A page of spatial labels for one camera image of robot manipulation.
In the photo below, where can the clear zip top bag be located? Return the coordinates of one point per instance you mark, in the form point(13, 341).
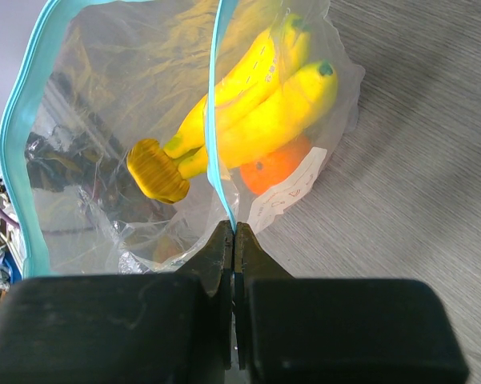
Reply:
point(98, 77)

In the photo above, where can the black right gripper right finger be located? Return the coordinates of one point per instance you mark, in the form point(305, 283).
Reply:
point(338, 330)

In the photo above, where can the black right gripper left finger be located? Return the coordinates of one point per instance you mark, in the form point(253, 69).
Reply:
point(171, 327)

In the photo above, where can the orange fruit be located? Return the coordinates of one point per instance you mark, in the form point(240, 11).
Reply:
point(275, 167)

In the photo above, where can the yellow banana bunch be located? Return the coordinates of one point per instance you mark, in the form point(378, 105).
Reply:
point(266, 100)

